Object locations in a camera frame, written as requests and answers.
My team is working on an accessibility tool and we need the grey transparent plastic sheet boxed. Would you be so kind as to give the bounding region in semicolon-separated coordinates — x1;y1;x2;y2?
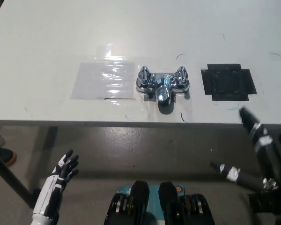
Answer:
70;61;136;100

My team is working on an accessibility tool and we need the black teal robot torso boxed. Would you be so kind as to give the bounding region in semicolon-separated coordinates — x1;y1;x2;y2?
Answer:
104;180;217;225

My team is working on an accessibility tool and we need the black shoe tan sole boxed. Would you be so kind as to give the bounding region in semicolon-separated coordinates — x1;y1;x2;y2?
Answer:
0;146;17;167

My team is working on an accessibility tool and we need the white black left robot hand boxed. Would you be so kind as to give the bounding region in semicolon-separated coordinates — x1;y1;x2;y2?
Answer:
32;149;80;221

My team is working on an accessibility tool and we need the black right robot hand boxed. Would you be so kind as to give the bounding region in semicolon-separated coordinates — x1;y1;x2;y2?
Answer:
210;106;281;197

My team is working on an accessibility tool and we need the chrome two-handle faucet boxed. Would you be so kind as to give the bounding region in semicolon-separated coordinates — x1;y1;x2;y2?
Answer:
135;65;192;105

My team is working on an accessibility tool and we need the black tape square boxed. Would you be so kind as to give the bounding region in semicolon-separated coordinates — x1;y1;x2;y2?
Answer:
200;63;258;102

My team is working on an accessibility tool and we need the chrome faucet handle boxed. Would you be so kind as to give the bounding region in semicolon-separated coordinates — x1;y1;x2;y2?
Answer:
174;66;189;85
137;66;151;85

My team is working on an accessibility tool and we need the black floor foot plate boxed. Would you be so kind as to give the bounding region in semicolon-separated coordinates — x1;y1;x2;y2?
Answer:
248;192;280;213

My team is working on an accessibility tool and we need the black table leg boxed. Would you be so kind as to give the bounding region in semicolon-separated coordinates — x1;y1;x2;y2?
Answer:
0;147;36;208

